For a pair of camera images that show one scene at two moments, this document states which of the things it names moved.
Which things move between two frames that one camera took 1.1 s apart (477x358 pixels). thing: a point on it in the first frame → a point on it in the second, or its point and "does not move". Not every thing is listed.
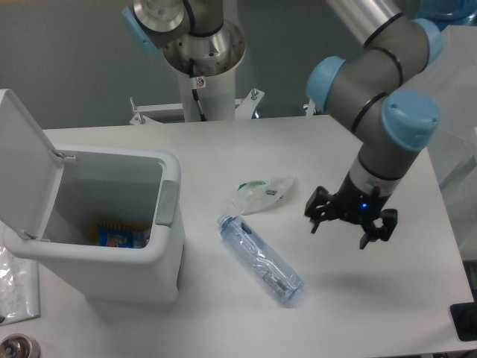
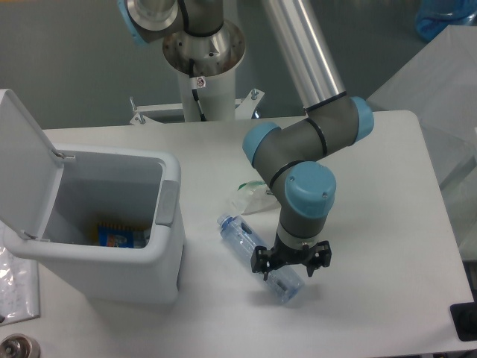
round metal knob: x=19 y=345 does not move
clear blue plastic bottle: x=261 y=257 does not move
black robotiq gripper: x=355 y=204 → x=262 y=259
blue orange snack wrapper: x=122 y=235 does not move
